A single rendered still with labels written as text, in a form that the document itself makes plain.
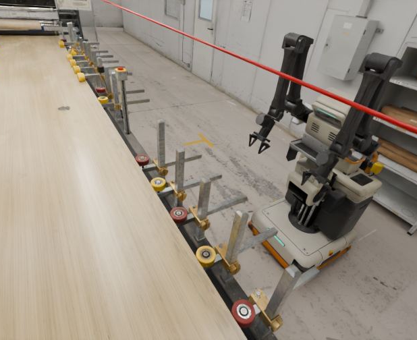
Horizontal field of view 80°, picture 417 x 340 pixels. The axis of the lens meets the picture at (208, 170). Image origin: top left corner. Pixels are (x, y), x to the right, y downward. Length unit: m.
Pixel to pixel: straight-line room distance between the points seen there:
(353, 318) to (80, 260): 1.84
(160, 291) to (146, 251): 0.18
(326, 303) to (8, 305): 1.89
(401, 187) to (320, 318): 1.94
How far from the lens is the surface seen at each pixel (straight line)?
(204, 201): 1.14
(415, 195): 3.52
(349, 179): 1.94
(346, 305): 2.30
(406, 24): 3.41
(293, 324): 2.06
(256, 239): 1.24
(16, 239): 1.27
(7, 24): 5.05
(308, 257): 2.03
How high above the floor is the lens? 1.77
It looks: 36 degrees down
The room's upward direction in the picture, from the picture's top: 7 degrees clockwise
